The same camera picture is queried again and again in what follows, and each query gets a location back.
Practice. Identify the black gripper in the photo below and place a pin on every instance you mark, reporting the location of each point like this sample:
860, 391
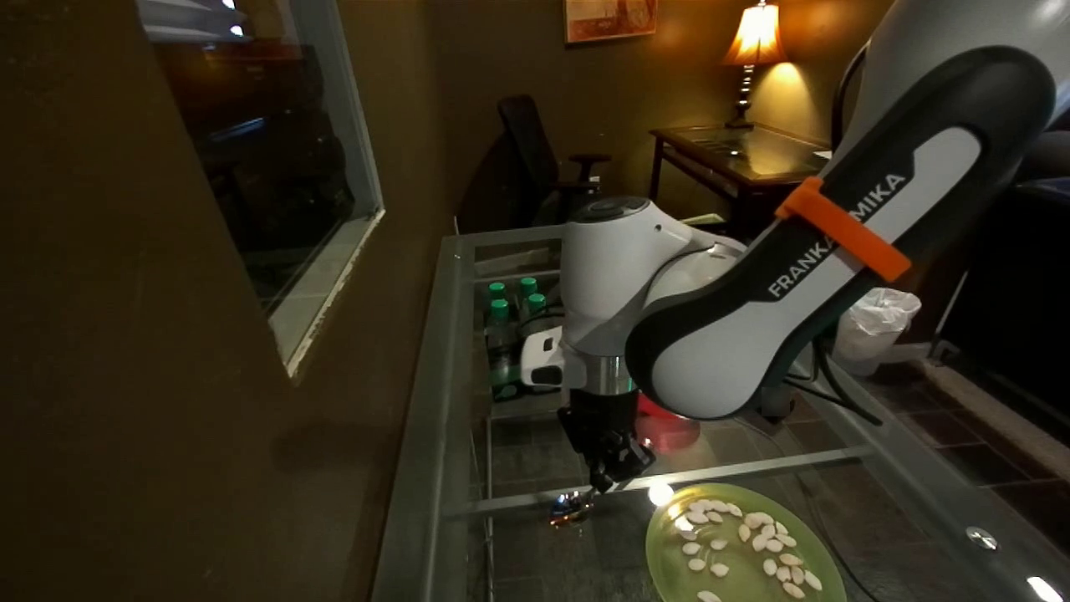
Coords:
604, 422

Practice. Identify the silver metal spoon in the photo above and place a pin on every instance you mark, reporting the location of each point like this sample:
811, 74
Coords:
568, 508

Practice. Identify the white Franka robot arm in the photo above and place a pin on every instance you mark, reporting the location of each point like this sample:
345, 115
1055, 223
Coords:
722, 321

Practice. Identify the red plastic bowl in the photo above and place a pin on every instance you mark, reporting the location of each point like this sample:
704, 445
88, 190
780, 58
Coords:
670, 432

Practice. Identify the green round plate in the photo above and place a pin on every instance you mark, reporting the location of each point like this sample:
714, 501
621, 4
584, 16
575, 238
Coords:
737, 569

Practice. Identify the white seeds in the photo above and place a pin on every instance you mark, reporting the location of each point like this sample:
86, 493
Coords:
770, 539

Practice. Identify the white plastic bag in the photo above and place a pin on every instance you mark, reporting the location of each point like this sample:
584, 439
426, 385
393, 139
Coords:
880, 330

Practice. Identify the dark wooden desk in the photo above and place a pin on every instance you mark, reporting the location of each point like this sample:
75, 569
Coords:
737, 167

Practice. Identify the black office chair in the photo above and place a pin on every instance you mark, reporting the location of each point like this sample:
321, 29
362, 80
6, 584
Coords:
529, 156

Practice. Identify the lit table lamp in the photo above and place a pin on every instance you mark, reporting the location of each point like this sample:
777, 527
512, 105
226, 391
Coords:
753, 43

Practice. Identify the white-framed window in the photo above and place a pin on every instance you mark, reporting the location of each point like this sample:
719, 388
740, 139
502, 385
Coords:
270, 146

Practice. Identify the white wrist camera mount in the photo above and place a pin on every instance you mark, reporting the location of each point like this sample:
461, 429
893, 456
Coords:
546, 360

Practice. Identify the grey metal table frame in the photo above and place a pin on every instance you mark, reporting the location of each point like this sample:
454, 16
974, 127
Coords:
429, 445

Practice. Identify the framed wall picture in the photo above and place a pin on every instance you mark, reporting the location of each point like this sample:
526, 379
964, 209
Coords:
605, 21

